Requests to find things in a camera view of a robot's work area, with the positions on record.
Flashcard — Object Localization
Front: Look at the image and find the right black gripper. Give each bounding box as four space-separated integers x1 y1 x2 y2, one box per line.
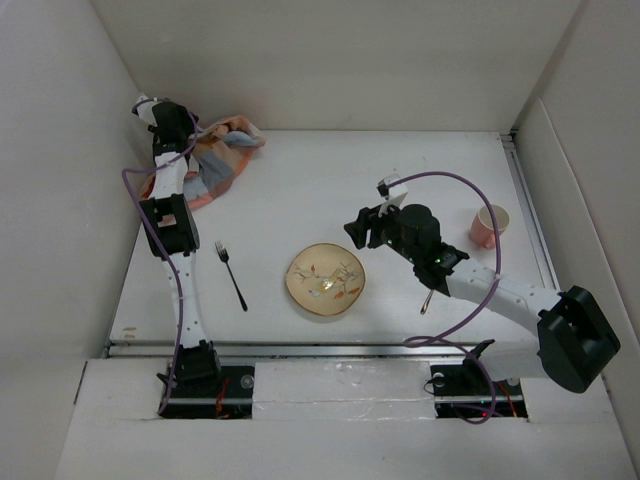
343 197 420 266

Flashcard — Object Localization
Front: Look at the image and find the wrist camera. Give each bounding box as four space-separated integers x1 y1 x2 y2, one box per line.
132 93 159 126
377 174 408 217

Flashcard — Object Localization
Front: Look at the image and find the black metal spoon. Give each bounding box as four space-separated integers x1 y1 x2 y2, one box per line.
420 289 435 316

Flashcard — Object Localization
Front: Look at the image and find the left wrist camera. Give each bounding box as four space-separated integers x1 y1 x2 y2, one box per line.
132 93 159 126

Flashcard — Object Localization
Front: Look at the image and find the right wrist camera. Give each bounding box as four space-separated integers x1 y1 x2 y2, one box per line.
377 174 408 217

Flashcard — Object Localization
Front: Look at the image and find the aluminium front rail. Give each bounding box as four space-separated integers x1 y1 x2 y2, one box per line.
107 340 541 359

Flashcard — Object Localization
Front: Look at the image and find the aluminium rail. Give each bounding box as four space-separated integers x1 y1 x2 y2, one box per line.
500 135 560 290
107 340 541 359

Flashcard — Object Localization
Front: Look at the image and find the beige floral ceramic plate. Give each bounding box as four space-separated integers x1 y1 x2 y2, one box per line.
285 243 366 317

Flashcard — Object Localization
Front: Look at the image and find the checkered orange blue cloth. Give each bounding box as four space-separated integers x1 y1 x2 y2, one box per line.
136 115 266 211

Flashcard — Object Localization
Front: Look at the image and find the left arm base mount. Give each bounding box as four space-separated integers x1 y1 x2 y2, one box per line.
157 365 255 420

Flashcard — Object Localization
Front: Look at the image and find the black metal fork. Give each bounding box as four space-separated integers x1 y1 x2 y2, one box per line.
214 241 248 312

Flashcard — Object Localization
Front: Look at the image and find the pink ceramic cup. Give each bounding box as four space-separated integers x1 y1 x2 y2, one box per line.
469 204 510 250

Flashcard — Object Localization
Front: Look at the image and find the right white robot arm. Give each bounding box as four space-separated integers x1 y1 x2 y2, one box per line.
344 204 621 394

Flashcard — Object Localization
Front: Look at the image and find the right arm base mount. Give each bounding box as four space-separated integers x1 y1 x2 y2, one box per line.
423 364 528 421

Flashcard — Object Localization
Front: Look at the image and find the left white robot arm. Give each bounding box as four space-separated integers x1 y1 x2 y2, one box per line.
133 97 223 397

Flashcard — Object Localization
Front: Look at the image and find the aluminium right side rail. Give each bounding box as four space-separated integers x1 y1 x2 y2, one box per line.
500 135 560 290

